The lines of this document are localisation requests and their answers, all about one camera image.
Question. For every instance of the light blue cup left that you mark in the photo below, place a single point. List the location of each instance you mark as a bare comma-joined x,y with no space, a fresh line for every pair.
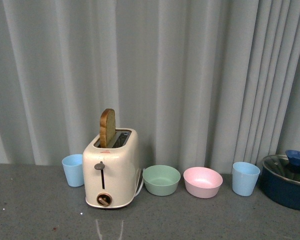
73,170

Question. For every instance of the brown bread slice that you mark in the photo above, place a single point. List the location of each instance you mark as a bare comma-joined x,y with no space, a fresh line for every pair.
107,128

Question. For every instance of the light blue cup right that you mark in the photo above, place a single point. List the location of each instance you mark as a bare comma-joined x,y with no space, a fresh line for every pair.
244,178

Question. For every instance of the cream white toaster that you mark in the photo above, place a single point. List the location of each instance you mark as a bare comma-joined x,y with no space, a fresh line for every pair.
111,175

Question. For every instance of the glass lid blue knob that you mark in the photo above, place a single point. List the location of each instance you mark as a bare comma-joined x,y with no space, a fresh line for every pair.
286,167

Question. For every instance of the dark blue saucepan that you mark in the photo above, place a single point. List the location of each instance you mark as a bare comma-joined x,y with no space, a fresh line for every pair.
280,191

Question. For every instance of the grey curtain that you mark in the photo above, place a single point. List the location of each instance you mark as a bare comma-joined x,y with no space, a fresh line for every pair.
203,82

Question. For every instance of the pink bowl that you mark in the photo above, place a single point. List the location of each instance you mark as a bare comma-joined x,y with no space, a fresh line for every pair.
202,182

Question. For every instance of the light blue cup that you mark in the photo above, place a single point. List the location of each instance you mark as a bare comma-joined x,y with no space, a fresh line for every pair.
244,178
73,170

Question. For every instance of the green bowl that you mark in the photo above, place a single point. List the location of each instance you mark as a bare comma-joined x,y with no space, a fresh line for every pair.
161,180

